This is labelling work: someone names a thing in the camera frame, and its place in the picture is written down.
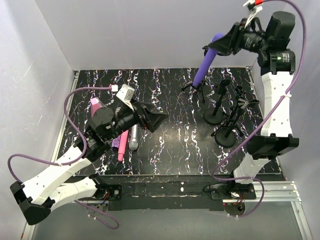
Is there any silver microphone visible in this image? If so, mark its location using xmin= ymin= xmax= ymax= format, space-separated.
xmin=128 ymin=124 xmax=139 ymax=151

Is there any round base stand with clip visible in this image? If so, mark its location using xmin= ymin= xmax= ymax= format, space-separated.
xmin=203 ymin=79 xmax=231 ymax=126

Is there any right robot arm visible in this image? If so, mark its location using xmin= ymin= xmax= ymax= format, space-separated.
xmin=203 ymin=11 xmax=300 ymax=200

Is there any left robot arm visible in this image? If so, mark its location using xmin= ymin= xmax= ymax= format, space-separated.
xmin=10 ymin=101 xmax=169 ymax=226

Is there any tall tripod microphone stand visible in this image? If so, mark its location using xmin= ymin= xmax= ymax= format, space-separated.
xmin=181 ymin=61 xmax=207 ymax=104

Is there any round base stand with scissor clamp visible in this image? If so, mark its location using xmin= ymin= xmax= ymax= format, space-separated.
xmin=210 ymin=85 xmax=260 ymax=148

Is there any pink microphone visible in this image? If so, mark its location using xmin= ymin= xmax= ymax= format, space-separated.
xmin=117 ymin=130 xmax=129 ymax=162

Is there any purple glitter microphone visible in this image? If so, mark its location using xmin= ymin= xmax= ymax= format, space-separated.
xmin=111 ymin=136 xmax=121 ymax=150

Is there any pink microphone case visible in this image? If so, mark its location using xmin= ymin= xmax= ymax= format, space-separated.
xmin=90 ymin=97 xmax=105 ymax=117

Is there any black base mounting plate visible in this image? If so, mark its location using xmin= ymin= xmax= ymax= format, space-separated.
xmin=77 ymin=174 xmax=257 ymax=212

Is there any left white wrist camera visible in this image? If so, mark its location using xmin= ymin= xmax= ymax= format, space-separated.
xmin=111 ymin=84 xmax=135 ymax=111

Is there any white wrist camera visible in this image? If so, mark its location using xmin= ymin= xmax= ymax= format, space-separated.
xmin=243 ymin=0 xmax=264 ymax=27
xmin=111 ymin=84 xmax=135 ymax=111

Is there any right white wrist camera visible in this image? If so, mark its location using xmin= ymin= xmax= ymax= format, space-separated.
xmin=243 ymin=0 xmax=264 ymax=27

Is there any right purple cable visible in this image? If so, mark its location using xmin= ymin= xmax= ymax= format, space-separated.
xmin=211 ymin=0 xmax=308 ymax=218

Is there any purple cable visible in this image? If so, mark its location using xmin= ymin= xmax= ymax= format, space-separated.
xmin=211 ymin=0 xmax=308 ymax=218
xmin=7 ymin=85 xmax=121 ymax=230

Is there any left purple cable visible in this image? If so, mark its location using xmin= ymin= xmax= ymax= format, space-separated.
xmin=7 ymin=85 xmax=121 ymax=230

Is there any aluminium rail frame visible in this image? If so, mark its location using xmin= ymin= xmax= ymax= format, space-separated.
xmin=21 ymin=67 xmax=313 ymax=240

